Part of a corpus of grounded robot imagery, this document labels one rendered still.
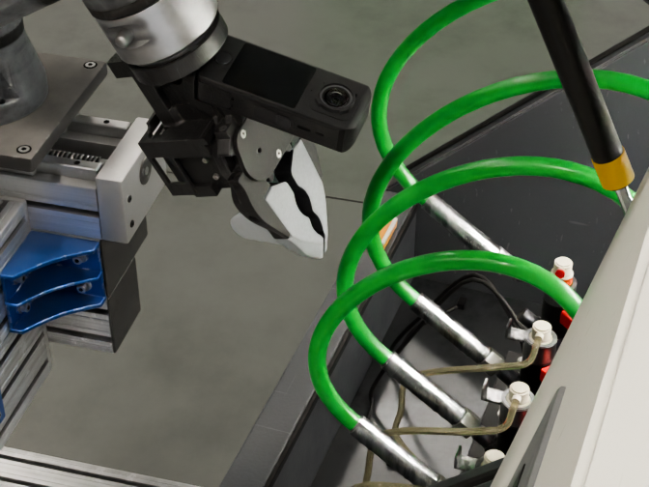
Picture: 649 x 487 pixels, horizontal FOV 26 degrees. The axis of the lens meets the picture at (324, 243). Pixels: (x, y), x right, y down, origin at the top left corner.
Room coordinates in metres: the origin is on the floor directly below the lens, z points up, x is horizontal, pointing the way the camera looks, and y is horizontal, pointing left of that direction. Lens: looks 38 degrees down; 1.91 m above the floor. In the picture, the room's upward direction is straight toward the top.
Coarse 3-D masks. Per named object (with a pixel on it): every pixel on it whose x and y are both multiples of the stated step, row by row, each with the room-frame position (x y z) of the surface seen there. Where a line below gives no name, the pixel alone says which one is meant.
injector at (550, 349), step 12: (552, 336) 0.90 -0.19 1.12; (528, 348) 0.89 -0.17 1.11; (540, 348) 0.88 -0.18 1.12; (552, 348) 0.89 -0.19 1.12; (540, 360) 0.88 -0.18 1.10; (504, 372) 0.90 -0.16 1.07; (516, 372) 0.91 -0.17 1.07; (528, 372) 0.89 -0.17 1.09; (540, 372) 0.88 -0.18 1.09; (528, 384) 0.89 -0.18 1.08; (540, 384) 0.88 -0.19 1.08
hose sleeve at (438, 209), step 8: (432, 200) 1.01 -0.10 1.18; (440, 200) 1.01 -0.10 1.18; (424, 208) 1.01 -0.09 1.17; (432, 208) 1.01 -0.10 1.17; (440, 208) 1.01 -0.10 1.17; (448, 208) 1.01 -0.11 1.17; (432, 216) 1.01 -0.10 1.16; (440, 216) 1.00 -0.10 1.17; (448, 216) 1.00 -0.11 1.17; (456, 216) 1.01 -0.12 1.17; (448, 224) 1.00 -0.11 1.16; (456, 224) 1.00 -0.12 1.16; (464, 224) 1.00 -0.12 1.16; (472, 224) 1.01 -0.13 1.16; (456, 232) 1.00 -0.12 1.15; (464, 232) 1.00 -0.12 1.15; (472, 232) 1.00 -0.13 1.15; (480, 232) 1.00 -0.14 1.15; (464, 240) 1.00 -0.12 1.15; (472, 240) 0.99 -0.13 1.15; (480, 240) 0.99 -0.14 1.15; (488, 240) 1.00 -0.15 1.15; (472, 248) 0.99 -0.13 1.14; (480, 248) 0.99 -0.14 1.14; (488, 248) 0.99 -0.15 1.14; (496, 248) 0.99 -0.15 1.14
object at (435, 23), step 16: (464, 0) 1.01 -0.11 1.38; (480, 0) 1.00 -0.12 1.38; (496, 0) 1.00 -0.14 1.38; (432, 16) 1.02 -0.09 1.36; (448, 16) 1.01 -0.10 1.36; (416, 32) 1.02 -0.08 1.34; (432, 32) 1.01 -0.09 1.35; (400, 48) 1.02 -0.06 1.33; (416, 48) 1.02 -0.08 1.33; (400, 64) 1.02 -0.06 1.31; (384, 80) 1.03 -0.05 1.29; (384, 96) 1.03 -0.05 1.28; (384, 112) 1.03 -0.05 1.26; (384, 128) 1.03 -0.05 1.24; (384, 144) 1.03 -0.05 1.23; (400, 176) 1.02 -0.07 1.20
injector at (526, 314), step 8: (576, 280) 0.97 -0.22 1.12; (576, 288) 0.97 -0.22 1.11; (544, 296) 0.97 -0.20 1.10; (544, 304) 0.97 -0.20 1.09; (552, 304) 0.96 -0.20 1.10; (520, 312) 0.99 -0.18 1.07; (528, 312) 0.98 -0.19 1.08; (544, 312) 0.97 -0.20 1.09; (552, 312) 0.96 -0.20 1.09; (560, 312) 0.96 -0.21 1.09; (520, 320) 0.98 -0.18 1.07; (528, 320) 0.98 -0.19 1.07; (536, 320) 0.98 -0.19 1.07; (544, 320) 0.97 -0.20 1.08; (552, 320) 0.96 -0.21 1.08; (528, 328) 0.97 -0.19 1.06; (552, 328) 0.96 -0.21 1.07; (560, 328) 0.96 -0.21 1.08; (560, 336) 0.96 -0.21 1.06
